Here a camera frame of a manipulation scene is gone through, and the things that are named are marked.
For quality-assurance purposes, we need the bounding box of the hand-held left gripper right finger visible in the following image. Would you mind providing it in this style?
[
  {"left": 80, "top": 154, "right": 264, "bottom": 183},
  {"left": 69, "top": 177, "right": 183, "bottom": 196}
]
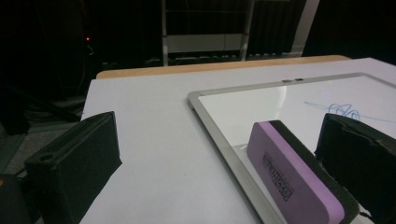
[{"left": 314, "top": 113, "right": 396, "bottom": 224}]

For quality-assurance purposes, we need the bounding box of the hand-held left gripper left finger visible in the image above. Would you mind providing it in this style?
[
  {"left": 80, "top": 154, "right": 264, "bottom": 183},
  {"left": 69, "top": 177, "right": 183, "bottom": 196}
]
[{"left": 23, "top": 110, "right": 123, "bottom": 224}]

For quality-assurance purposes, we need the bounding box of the purple whiteboard eraser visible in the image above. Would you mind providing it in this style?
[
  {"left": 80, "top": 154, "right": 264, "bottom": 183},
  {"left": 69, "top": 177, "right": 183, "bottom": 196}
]
[{"left": 246, "top": 119, "right": 361, "bottom": 224}]

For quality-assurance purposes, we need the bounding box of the silver framed whiteboard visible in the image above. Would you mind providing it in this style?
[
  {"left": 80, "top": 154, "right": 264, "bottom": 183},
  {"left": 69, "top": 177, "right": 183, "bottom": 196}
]
[{"left": 187, "top": 72, "right": 396, "bottom": 224}]

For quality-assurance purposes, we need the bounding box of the large white table sheet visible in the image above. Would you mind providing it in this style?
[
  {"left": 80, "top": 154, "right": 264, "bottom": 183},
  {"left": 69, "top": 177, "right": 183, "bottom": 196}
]
[{"left": 78, "top": 57, "right": 396, "bottom": 224}]

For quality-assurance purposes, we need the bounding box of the white metal stand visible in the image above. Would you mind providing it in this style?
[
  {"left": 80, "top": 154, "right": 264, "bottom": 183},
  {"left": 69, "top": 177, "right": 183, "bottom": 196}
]
[{"left": 161, "top": 0, "right": 255, "bottom": 67}]

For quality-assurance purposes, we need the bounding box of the white slanted post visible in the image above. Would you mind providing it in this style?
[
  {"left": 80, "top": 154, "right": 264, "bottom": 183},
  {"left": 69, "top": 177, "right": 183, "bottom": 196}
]
[{"left": 290, "top": 0, "right": 320, "bottom": 58}]

